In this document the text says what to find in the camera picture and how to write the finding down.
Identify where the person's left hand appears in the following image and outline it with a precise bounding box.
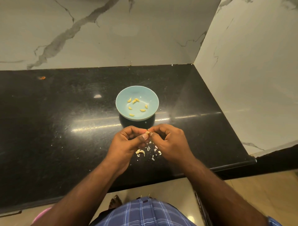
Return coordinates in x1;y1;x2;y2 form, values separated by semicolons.
105;126;151;176

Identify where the person's right hand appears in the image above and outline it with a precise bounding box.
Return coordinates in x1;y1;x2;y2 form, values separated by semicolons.
148;124;196;165

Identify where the pile of garlic skins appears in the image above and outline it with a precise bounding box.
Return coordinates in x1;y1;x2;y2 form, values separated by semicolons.
135;141;163;162

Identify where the light blue bowl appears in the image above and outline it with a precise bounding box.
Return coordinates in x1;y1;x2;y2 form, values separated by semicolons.
115;86;160;122

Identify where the cluster of peeled garlic cloves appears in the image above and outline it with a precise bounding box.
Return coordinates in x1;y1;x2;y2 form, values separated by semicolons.
127;97;150;117

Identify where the person's right forearm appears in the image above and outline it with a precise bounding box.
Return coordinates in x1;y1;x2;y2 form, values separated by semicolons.
182;155;268;226

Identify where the person's left forearm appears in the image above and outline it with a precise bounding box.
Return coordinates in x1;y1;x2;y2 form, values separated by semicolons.
33;163;122;226

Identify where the person's left foot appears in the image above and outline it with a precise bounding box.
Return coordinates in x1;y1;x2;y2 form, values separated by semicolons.
108;195;123;210

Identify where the blue plaid shirt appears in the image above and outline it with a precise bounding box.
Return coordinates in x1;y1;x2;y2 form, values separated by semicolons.
95;197;283;226

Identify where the black cabinet trim strip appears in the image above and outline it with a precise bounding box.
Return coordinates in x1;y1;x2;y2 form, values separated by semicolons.
195;191;212;226

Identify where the pink plastic bucket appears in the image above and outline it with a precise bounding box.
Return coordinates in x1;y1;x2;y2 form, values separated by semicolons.
33;207;53;225

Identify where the black drawer handle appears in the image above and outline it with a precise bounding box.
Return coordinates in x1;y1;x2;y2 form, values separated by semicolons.
0;210;22;218

